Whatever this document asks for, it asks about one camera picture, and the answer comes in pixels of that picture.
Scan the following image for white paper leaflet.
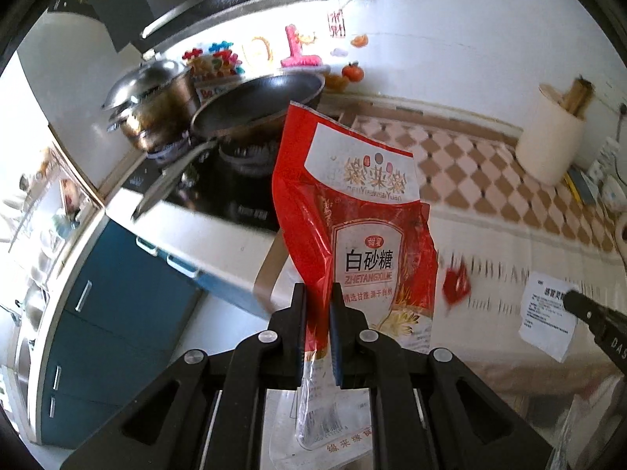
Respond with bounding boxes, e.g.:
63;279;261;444
518;272;579;364

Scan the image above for red white sugar bag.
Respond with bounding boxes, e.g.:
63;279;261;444
270;101;439;451

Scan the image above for white round trash bin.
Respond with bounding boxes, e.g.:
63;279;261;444
261;389;372;469

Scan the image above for red small wrapper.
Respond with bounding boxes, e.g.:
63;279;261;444
442;261;472;308

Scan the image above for grey smartphone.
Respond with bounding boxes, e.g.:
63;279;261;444
567;166;600;206

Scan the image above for blue lower cabinet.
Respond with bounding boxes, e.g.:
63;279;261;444
36;221;268;449

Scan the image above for checkered beige table cloth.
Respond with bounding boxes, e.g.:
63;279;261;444
254;102;627;397

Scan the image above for black gas stove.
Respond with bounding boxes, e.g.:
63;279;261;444
121;136;290;234

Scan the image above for cream chopstick holder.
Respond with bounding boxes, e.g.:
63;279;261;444
515;76;594;186

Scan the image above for black wok pan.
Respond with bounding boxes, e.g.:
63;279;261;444
132;69;325;220

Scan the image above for steel pot with lid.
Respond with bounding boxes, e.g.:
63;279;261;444
102;58;200;154

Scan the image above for colourful wall decorations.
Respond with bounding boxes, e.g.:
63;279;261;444
179;11;370;98

